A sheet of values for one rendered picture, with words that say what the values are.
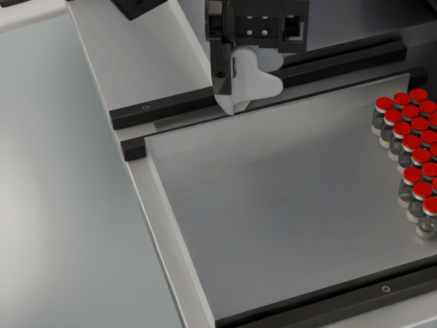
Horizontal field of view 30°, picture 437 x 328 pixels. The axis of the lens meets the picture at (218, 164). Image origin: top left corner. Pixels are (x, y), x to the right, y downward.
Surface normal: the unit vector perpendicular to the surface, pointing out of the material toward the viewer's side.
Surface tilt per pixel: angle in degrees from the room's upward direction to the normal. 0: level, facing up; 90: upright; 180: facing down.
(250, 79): 93
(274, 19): 90
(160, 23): 0
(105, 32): 0
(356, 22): 0
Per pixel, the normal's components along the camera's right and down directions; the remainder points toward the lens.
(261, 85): -0.07, 0.77
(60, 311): -0.02, -0.69
